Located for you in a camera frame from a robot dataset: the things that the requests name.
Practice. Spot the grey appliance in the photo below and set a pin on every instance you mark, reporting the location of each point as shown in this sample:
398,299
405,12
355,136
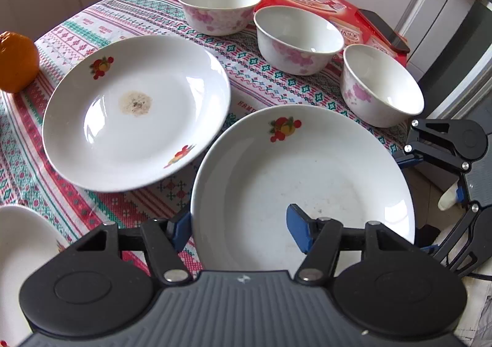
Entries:
461,62

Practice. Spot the orange citrus fruit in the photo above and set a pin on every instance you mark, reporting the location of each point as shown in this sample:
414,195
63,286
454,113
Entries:
17,62

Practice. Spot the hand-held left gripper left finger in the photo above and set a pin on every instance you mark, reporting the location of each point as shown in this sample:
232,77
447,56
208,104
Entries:
181,230

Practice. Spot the white fruit-print plate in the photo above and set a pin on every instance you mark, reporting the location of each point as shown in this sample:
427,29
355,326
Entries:
19,254
326,162

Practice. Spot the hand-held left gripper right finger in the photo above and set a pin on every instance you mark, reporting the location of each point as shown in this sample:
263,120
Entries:
298,226

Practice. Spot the white plate with brown stain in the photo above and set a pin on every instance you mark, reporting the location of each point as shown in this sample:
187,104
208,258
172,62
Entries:
134,139

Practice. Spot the black smartphone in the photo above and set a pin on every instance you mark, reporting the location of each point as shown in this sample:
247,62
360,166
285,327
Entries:
384,30

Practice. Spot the person's right hand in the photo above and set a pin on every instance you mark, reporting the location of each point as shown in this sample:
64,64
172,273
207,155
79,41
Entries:
447,199

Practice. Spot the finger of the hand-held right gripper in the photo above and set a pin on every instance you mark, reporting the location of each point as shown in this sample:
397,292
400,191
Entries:
407,161
461,239

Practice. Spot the white pink-flower bowl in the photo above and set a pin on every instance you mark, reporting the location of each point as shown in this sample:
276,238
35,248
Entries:
292,55
215,20
365,101

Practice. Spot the patterned red green tablecloth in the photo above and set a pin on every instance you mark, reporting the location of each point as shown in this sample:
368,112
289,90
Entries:
269,78

